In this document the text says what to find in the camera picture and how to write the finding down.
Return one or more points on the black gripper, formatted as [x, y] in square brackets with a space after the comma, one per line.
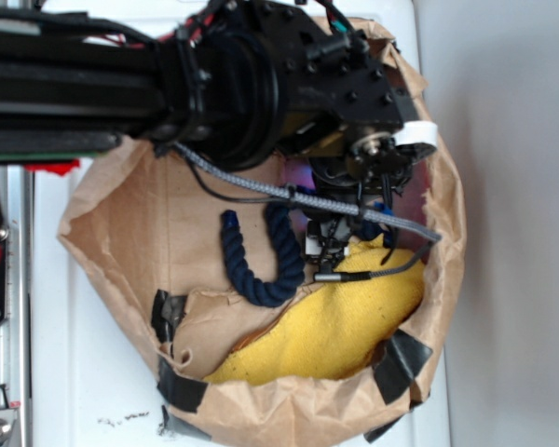
[371, 166]

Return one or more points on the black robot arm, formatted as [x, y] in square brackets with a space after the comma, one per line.
[235, 82]

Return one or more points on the yellow towel cloth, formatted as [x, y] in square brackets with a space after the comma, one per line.
[329, 334]

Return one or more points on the black tape bottom right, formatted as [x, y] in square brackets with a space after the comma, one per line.
[404, 358]

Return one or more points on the black tape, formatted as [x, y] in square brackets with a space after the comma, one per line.
[185, 394]
[168, 312]
[404, 358]

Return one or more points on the brown paper bag tray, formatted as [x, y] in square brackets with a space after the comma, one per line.
[138, 224]

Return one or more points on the black tape left inner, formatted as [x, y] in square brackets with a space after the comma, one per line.
[168, 312]

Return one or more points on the black tape bottom left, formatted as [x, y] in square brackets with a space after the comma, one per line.
[185, 394]

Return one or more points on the aluminium frame rail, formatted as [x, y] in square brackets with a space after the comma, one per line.
[17, 207]

